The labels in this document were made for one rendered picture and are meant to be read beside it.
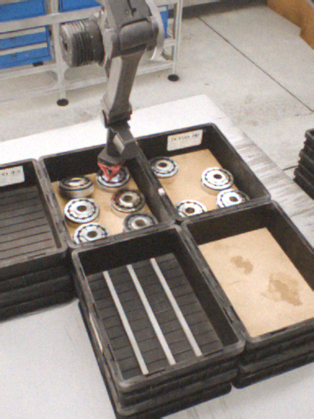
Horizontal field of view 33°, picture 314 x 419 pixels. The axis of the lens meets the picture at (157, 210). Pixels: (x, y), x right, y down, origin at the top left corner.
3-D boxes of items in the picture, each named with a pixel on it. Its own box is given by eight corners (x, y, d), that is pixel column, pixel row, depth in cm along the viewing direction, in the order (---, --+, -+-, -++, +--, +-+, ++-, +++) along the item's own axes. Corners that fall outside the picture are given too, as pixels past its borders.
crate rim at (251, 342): (177, 228, 143) (178, 222, 142) (272, 204, 152) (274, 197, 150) (247, 350, 117) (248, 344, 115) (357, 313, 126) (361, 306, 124)
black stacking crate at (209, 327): (74, 279, 141) (70, 251, 133) (175, 252, 150) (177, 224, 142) (120, 414, 115) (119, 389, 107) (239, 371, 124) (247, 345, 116)
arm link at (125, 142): (127, 96, 147) (98, 106, 144) (144, 122, 140) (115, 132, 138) (129, 128, 156) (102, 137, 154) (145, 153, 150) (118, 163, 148)
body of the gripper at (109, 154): (131, 149, 162) (133, 130, 156) (116, 168, 155) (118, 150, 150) (112, 141, 163) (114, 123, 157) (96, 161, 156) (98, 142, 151)
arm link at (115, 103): (150, 8, 109) (103, 22, 107) (162, 31, 109) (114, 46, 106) (126, 100, 150) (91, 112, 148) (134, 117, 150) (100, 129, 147)
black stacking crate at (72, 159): (41, 186, 168) (37, 158, 160) (128, 167, 176) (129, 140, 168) (74, 278, 142) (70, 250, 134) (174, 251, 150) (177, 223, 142)
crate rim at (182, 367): (70, 256, 135) (69, 250, 133) (177, 228, 143) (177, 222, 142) (119, 394, 108) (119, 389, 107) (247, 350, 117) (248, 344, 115)
